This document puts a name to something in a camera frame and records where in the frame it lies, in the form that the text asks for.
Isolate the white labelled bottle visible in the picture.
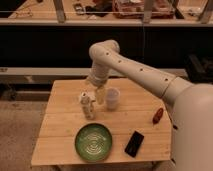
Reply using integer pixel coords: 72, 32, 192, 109
79, 92, 94, 120

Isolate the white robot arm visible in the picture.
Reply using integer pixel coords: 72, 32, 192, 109
88, 40, 213, 171

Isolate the translucent plastic cup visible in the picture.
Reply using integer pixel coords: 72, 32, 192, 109
105, 87, 120, 110

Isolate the green patterned plate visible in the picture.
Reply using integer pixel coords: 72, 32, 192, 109
75, 123, 113, 163

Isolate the wooden table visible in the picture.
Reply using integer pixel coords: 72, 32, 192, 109
31, 79, 172, 166

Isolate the black smartphone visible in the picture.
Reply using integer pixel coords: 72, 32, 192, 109
124, 131, 144, 157

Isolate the red orange small tool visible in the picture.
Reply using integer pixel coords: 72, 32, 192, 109
152, 108, 164, 124

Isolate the metal shelf rack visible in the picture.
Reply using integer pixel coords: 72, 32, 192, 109
0, 0, 213, 77

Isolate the black device on shelf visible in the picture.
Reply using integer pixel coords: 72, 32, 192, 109
73, 3, 85, 15

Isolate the red tray on shelf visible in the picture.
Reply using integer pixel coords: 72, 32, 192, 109
112, 0, 175, 19

